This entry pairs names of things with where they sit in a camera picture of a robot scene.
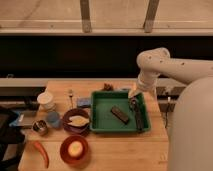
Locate red chili pepper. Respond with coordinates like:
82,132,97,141
33,141,49,168

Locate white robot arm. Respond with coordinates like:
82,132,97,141
129,48,213,171

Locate blue plastic cup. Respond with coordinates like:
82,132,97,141
46,111,61,129

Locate white paper cup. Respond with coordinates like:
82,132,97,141
37,92,55,110

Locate black can opener tool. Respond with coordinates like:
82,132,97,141
130,98,143,132

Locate brown small toy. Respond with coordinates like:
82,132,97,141
103,83,114,91

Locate dark chocolate bar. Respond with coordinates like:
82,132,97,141
111,106,129,124

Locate green plastic tray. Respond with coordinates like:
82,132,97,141
89,90,152,134

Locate blue sponge block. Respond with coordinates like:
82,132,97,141
77,98,91,108

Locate yellow banana slice toy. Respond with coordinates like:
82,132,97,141
69,115,89,127

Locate dark purple bowl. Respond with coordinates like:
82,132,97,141
62,108,89,134

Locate yellow round fruit toy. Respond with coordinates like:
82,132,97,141
68,141,83,157

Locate small metal tin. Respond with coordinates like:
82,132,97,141
32,120,48,136

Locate grey metal rail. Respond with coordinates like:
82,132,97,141
0,77,213,98

